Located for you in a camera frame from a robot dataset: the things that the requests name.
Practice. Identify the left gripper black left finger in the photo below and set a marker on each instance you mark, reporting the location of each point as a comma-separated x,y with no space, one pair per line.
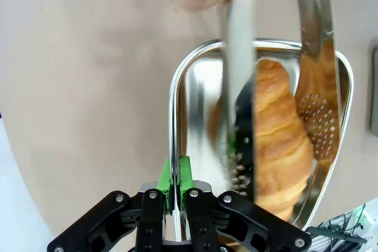
118,219

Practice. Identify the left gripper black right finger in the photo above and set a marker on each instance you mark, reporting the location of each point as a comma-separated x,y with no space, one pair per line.
236,222

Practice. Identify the golden croissant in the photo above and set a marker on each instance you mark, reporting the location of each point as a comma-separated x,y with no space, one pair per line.
277,134

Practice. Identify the steel container with croissant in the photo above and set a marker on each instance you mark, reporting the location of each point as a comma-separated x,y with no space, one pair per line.
195,110

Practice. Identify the steel perforated tongs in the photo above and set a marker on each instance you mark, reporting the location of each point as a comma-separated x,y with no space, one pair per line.
239,57

